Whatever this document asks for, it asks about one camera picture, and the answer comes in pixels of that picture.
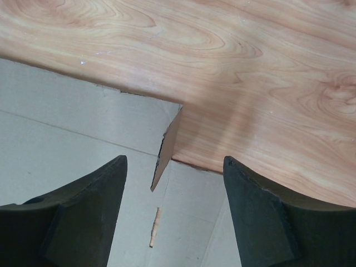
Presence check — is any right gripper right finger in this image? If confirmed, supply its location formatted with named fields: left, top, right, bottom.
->
left=223, top=156, right=355, bottom=266

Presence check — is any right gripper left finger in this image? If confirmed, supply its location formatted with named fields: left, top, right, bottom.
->
left=1, top=155, right=127, bottom=266

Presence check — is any brown cardboard box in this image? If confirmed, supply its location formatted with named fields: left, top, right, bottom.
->
left=1, top=60, right=241, bottom=266

